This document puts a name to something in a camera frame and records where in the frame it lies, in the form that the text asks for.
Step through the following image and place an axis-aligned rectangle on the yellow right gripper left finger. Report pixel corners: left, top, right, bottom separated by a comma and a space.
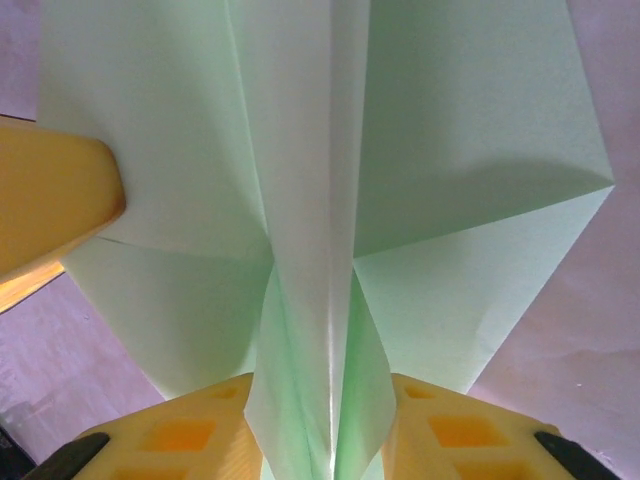
29, 372, 264, 480

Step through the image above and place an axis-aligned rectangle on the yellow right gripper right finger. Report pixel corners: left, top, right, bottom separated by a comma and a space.
380, 372, 604, 480

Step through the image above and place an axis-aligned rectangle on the light green paper sheet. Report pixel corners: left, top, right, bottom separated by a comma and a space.
37, 0, 616, 480

